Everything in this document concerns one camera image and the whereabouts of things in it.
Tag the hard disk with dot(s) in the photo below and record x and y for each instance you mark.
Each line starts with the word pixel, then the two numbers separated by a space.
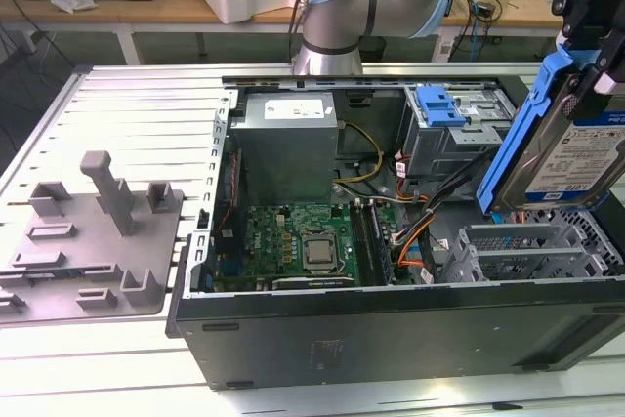
pixel 576 168

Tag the metal disk bay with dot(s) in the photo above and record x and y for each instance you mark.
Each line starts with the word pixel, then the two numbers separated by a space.
pixel 593 265

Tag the blue plastic latch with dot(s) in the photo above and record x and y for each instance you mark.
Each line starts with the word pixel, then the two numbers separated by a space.
pixel 439 107

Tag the metal drive cage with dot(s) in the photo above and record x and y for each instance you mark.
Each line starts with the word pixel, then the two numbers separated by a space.
pixel 439 158

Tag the blue RAM stick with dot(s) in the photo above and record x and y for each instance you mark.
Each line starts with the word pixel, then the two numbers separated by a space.
pixel 382 246

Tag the black RAM slot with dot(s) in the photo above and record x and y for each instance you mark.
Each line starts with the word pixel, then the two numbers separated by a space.
pixel 362 246
pixel 369 246

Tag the grey power supply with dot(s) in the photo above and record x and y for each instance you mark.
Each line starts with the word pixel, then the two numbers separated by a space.
pixel 283 158

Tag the CPU socket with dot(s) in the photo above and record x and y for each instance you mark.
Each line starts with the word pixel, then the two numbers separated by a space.
pixel 339 253

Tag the silver CPU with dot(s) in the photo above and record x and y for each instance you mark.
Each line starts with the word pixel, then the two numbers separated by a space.
pixel 320 252

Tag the black PC case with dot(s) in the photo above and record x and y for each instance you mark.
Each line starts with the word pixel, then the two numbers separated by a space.
pixel 390 339

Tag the green motherboard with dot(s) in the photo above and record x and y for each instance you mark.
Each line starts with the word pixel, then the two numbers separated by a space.
pixel 273 226

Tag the black graphics card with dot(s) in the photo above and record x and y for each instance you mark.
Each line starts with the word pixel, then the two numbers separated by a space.
pixel 312 283

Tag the crumpled white cloth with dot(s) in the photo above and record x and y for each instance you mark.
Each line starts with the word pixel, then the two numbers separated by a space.
pixel 73 1

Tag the grey parts rack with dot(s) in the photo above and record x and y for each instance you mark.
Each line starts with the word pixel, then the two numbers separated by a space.
pixel 97 261

